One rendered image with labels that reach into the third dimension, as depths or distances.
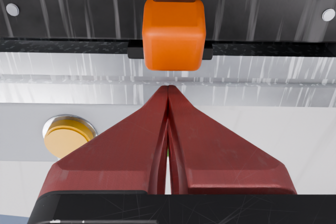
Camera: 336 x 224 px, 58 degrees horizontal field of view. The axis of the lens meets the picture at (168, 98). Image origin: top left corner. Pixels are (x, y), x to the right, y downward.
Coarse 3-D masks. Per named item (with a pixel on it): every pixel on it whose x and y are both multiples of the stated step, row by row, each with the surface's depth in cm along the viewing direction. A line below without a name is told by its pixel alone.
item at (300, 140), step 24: (216, 120) 38; (240, 120) 38; (264, 120) 38; (288, 120) 38; (312, 120) 38; (264, 144) 41; (288, 144) 41; (312, 144) 41; (0, 168) 44; (24, 168) 44; (48, 168) 44; (168, 168) 43; (288, 168) 43; (312, 168) 43; (0, 192) 47; (24, 192) 47; (168, 192) 46; (312, 192) 46; (24, 216) 50
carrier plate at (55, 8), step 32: (0, 0) 19; (32, 0) 19; (64, 0) 19; (96, 0) 19; (128, 0) 19; (224, 0) 19; (256, 0) 19; (288, 0) 19; (320, 0) 19; (0, 32) 20; (32, 32) 20; (64, 32) 20; (96, 32) 20; (128, 32) 20; (224, 32) 20; (256, 32) 20; (288, 32) 20; (320, 32) 20
